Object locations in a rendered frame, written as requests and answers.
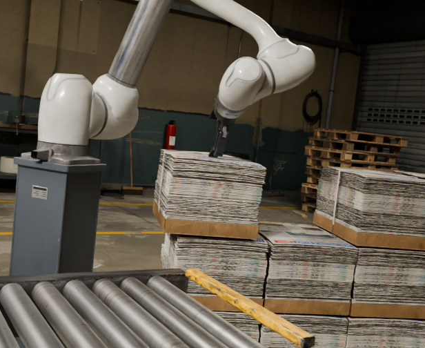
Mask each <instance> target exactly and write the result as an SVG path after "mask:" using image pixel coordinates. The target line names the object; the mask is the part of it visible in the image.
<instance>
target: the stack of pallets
mask: <svg viewBox="0 0 425 348"><path fill-rule="evenodd" d="M325 132H329V134H328V137H324V135H325ZM308 139H309V144H308V145H307V146H305V153H304V155H306V158H307V162H306V172H305V174H307V177H308V178H307V182H306V183H302V190H301V199H300V202H302V211H304V212H314V211H315V210H313V208H316V206H317V205H316V202H317V200H311V198H315V199H317V195H319V194H318V191H312V189H318V185H321V184H319V182H317V179H319V180H320V179H321V178H320V177H321V173H317V169H318V170H321V169H322V168H323V166H334V167H343V168H347V167H349V166H352V167H363V165H365V168H381V166H386V167H388V169H392V170H398V168H399V165H395V158H396V155H397V156H400V154H399V152H400V150H401V146H403V147H407V143H408V138H407V137H396V136H390V135H379V134H373V133H363V132H357V131H350V130H335V129H327V128H314V135H313V137H309V138H308ZM391 139H396V140H397V143H396V144H391ZM319 141H324V145H323V146H320V145H319ZM383 144H384V145H383ZM389 145H390V146H389ZM365 146H367V150H366V151H365V150H364V149H365ZM383 148H389V149H390V150H389V153H383ZM316 150H318V151H322V152H321V155H316V154H315V153H316ZM338 153H341V156H338ZM359 155H363V156H364V158H363V159H359ZM377 156H380V157H385V160H384V162H378V161H377ZM317 160H321V161H322V164H317Z"/></svg>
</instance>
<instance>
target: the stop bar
mask: <svg viewBox="0 0 425 348"><path fill-rule="evenodd" d="M185 276H186V277H187V278H189V279H191V280H192V281H194V282H196V283H197V284H199V285H201V286H202V287H203V288H205V289H207V290H209V291H210V292H212V293H213V294H215V295H216V296H218V297H220V298H221V299H223V300H225V301H226V302H228V303H230V304H231V305H232V306H234V307H236V308H238V309H239V310H241V311H243V312H244V313H246V314H247V315H249V316H250V317H252V318H254V319H255V320H257V321H259V322H260V323H262V324H263V325H265V326H267V327H268V328H270V329H272V330H273V331H275V332H276V333H278V334H279V335H281V336H283V337H284V338H286V339H288V340H289V341H291V342H293V343H294V344H296V345H297V346H299V347H301V348H310V347H314V345H315V337H314V336H313V335H311V334H309V333H308V332H306V331H304V330H303V329H300V328H299V327H297V326H295V325H294V324H292V323H290V322H289V321H287V320H285V319H283V318H281V317H280V316H278V315H277V314H275V313H273V312H271V311H269V310H267V309H266V308H264V307H262V306H261V305H259V304H257V303H256V302H253V301H252V300H250V299H248V298H247V297H245V296H243V295H241V294H240V293H238V292H236V291H234V290H233V289H231V288H230V287H227V286H226V285H224V284H222V283H220V282H219V281H217V280H216V279H214V278H211V277H210V276H209V275H206V274H205V273H203V272H201V271H200V270H198V269H196V268H192V269H186V274H185Z"/></svg>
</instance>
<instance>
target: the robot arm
mask: <svg viewBox="0 0 425 348"><path fill-rule="evenodd" d="M173 1H174V0H139V3H138V4H137V7H136V9H135V12H134V14H133V16H132V19H131V21H130V23H129V25H128V28H127V30H126V33H125V35H124V37H123V39H122V42H121V44H120V47H119V49H118V51H117V54H116V55H115V58H114V60H113V63H112V65H111V67H110V70H109V72H108V74H104V75H102V76H100V77H99V78H98V79H97V80H96V82H95V83H94V84H93V85H92V84H91V83H90V81H89V80H88V79H87V78H85V77H84V76H83V75H76V74H64V73H56V74H54V75H53V76H52V77H51V78H49V80H48V82H47V84H46V86H45V88H44V90H43V93H42V96H41V102H40V107H39V121H38V142H37V149H36V150H34V151H32V152H28V153H22V154H21V158H25V159H31V160H39V161H44V162H52V163H57V164H64V165H73V164H100V163H101V160H100V159H97V158H95V157H91V156H89V155H88V140H89V139H117V138H120V137H123V136H125V135H127V134H128V133H130V132H131V131H132V130H133V129H134V127H135V126H136V124H137V120H138V115H139V113H138V108H137V104H138V99H139V93H138V91H137V88H136V87H135V86H136V83H137V81H138V79H139V76H140V74H141V72H142V70H143V68H144V66H145V64H146V61H147V59H148V56H149V54H150V52H151V50H152V47H153V46H154V44H155V41H156V39H157V36H158V34H159V32H160V30H161V27H162V26H163V24H164V21H165V19H166V17H167V14H168V12H169V10H170V7H171V5H172V3H173ZM191 1H192V2H193V3H195V4H197V5H198V6H200V7H202V8H204V9H206V10H207V11H209V12H211V13H213V14H215V15H217V16H218V17H221V18H222V19H224V20H226V21H228V22H230V23H232V24H234V25H235V26H237V27H239V28H241V29H242V30H245V31H246V32H247V33H249V34H250V35H251V36H252V37H253V38H254V39H255V41H256V42H257V44H258V46H259V53H258V55H257V60H256V59H254V58H252V57H242V58H239V59H237V60H236V61H234V62H233V63H232V64H231V65H230V66H229V67H228V69H227V70H226V72H225V73H224V76H223V77H222V80H221V83H220V86H219V92H218V95H217V96H216V98H215V101H216V103H215V104H214V106H215V107H213V109H212V112H211V114H210V116H209V119H217V137H216V141H215V146H213V147H212V149H211V151H210V152H209V154H208V156H209V157H218V156H219V157H222V156H223V154H224V149H225V146H226V142H227V139H228V136H229V135H230V133H229V132H228V127H229V125H230V123H232V122H234V121H235V120H236V119H237V118H238V117H240V116H241V115H242V114H243V113H244V111H245V109H246V108H247V106H248V105H252V104H254V103H255V102H257V101H258V100H260V99H262V98H264V97H266V96H269V95H271V94H275V93H281V92H284V91H286V90H289V89H291V88H294V87H296V86H298V85H300V84H302V83H303V82H305V81H306V80H307V79H308V78H309V77H310V76H311V75H312V73H313V72H314V70H315V68H316V63H317V62H316V57H315V54H314V53H313V51H312V50H311V49H310V48H307V47H305V46H302V45H298V46H297V45H295V44H293V43H291V42H290V41H289V40H288V39H284V38H281V37H279V36H278V35H277V33H276V32H275V31H274V30H273V29H272V28H271V27H270V26H269V25H268V24H267V23H266V22H265V21H264V20H263V19H262V18H260V17H258V16H257V15H256V14H254V13H253V12H251V11H249V10H248V9H246V8H245V7H243V6H241V5H239V4H238V3H236V2H234V1H233V0H191ZM219 127H221V128H219Z"/></svg>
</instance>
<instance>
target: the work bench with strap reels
mask: <svg viewBox="0 0 425 348"><path fill-rule="evenodd" d="M0 131H8V132H16V131H17V125H14V124H5V123H4V122H0ZM18 133H33V134H38V126H34V125H29V124H19V125H18ZM105 141H106V140H105V139H101V143H100V151H99V159H100V160H101V164H103V157H104V149H105ZM90 143H91V139H89V140H88V155H89V156H90ZM13 163H14V157H7V156H4V157H1V159H0V179H11V180H16V179H17V167H18V165H17V164H13Z"/></svg>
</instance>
